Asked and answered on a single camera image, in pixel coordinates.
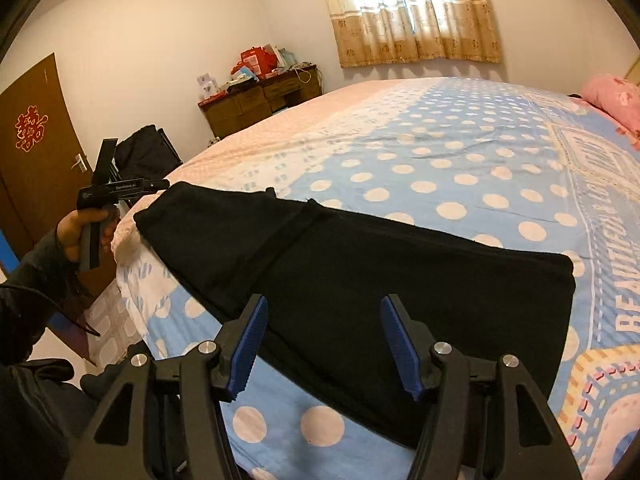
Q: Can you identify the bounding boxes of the brown wooden desk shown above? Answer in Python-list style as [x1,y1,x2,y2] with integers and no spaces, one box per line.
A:
[198,64,322,139]

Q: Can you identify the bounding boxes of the black pants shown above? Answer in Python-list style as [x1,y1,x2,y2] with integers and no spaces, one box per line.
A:
[134,182,575,448]

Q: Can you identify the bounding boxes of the black chair with clothes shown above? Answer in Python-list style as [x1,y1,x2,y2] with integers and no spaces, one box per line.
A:
[114,125,182,180]

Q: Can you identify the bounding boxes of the pink floral pillow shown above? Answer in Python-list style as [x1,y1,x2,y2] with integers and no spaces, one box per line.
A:
[580,75,640,151]

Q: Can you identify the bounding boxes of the brown wooden door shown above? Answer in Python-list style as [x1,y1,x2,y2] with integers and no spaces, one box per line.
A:
[0,52,120,302]

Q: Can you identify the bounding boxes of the dark sleeve left forearm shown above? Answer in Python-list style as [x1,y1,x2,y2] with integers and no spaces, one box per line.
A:
[0,228,76,366]

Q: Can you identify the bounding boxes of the patterned bed sheet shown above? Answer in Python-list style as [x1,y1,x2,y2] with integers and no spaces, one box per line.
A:
[114,78,639,479]

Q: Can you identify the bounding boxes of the white greeting card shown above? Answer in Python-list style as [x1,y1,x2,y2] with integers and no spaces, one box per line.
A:
[196,73,218,101]

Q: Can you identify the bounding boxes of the cream wooden headboard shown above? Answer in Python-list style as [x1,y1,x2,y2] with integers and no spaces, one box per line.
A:
[625,58,640,86]

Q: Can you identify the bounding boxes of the person left hand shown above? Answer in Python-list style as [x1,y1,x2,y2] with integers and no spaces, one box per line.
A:
[55,208,119,263]

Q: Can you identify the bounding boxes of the beige centre window curtain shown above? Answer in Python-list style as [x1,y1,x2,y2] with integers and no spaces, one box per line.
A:
[326,0,502,68]

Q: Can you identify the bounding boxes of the red gift bag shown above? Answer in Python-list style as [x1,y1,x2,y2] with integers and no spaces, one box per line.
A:
[240,47,278,79]

